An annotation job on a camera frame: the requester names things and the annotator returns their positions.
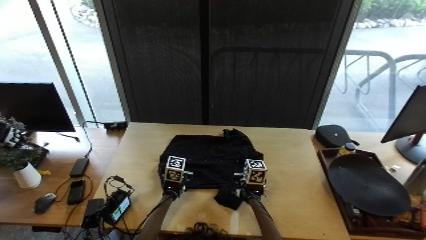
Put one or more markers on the person's left hand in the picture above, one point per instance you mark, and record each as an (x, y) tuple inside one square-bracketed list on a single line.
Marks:
[(175, 187)]

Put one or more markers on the person's right hand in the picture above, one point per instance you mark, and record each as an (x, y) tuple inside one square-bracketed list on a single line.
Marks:
[(250, 190)]

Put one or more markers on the black garment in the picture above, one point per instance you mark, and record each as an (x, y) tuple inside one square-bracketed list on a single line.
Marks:
[(214, 156)]

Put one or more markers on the white left marker cube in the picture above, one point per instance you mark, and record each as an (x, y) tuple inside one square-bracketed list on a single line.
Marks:
[(175, 168)]

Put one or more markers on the white marker cube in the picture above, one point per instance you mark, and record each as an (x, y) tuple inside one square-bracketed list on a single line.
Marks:
[(255, 171), (175, 168)]

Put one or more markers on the white right marker cube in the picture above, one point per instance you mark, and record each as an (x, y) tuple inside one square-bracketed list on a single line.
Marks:
[(255, 171)]

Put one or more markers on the phone with lit screen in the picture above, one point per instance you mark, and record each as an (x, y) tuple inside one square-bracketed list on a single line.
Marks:
[(119, 207)]

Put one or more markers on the dark wooden tray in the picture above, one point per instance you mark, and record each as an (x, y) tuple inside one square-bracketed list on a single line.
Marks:
[(331, 166)]

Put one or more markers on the small black box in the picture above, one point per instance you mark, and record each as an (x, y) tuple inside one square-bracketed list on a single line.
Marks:
[(92, 213)]

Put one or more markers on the black smartphone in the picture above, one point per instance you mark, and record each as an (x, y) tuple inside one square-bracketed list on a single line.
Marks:
[(76, 192)]

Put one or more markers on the black power adapter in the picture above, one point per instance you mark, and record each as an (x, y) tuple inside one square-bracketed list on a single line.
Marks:
[(79, 167)]

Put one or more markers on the black power strip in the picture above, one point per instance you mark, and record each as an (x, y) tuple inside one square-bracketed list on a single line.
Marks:
[(116, 125)]

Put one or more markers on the black zip pouch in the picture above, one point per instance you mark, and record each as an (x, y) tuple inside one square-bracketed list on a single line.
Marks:
[(333, 135)]

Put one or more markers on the yellow bottle with black cap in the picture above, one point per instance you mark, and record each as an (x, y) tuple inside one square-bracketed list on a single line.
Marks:
[(348, 149)]

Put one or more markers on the black oval dish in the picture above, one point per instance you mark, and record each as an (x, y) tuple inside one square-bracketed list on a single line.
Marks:
[(368, 185)]

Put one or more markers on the small yellow object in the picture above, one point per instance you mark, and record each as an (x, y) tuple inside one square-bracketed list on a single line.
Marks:
[(45, 172)]

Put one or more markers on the black computer mouse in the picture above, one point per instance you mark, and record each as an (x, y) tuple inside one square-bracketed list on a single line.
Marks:
[(45, 202)]

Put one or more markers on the white plant pot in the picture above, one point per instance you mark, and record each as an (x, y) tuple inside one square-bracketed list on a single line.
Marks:
[(27, 176)]

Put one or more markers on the small white object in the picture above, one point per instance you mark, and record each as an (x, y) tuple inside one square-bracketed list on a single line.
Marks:
[(395, 168)]

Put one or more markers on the green potted plant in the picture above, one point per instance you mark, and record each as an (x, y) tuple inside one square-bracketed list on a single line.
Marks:
[(18, 156)]

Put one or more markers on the dark roller blind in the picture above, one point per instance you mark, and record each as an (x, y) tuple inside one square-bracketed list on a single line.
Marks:
[(222, 63)]

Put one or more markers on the black and white checkered toy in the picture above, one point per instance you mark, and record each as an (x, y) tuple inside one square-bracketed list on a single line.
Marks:
[(11, 136)]

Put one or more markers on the black computer monitor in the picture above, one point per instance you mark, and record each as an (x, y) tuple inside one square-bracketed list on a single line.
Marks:
[(34, 106)]

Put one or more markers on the monitor with silver stand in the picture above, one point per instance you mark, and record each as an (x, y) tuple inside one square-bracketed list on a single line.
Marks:
[(411, 120)]

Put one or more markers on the grey metal bike rack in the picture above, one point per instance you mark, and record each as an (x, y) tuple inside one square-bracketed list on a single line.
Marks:
[(391, 76)]

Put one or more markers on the grey window frame post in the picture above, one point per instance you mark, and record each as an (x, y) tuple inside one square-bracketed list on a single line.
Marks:
[(55, 60)]

